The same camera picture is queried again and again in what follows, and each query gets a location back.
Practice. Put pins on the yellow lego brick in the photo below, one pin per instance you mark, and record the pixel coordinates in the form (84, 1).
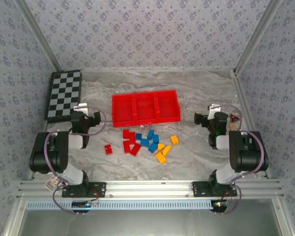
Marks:
(174, 139)
(166, 150)
(161, 147)
(160, 157)

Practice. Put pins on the aluminium frame post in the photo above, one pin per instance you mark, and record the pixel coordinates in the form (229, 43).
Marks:
(258, 37)

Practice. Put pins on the controller circuit board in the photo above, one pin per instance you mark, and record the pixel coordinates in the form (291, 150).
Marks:
(220, 204)
(84, 204)

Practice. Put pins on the small wooden tag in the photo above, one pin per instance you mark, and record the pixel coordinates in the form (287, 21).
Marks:
(233, 127)

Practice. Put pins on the colourful sticker tag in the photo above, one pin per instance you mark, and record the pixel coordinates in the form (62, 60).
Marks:
(51, 183)

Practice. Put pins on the blue lego brick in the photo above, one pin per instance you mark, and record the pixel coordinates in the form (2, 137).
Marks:
(150, 134)
(153, 147)
(145, 142)
(155, 139)
(138, 136)

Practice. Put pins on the red black warning triangle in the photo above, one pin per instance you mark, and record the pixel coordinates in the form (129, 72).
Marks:
(235, 118)

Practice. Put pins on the red lego plate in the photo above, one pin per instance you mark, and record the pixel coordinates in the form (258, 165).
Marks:
(108, 149)

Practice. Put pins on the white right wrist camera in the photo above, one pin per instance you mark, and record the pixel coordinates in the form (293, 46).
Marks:
(213, 108)

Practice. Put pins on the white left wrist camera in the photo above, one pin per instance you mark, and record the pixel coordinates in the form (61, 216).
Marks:
(81, 107)

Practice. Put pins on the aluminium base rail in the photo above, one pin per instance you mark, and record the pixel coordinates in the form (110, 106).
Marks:
(150, 189)

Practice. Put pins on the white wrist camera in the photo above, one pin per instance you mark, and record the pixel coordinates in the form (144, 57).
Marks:
(81, 107)
(213, 108)

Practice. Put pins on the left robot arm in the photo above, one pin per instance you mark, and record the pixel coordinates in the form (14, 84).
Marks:
(50, 152)

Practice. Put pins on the left controller circuit board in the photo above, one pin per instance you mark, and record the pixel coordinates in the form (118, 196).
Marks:
(84, 204)

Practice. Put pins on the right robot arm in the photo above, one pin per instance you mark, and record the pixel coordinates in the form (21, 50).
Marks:
(248, 152)

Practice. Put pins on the black grey checkerboard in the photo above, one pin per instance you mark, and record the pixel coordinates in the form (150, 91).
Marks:
(64, 96)

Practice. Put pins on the grey metal panel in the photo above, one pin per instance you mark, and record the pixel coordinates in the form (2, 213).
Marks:
(150, 222)

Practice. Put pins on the right controller circuit board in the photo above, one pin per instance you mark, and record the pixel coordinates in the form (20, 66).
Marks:
(220, 204)

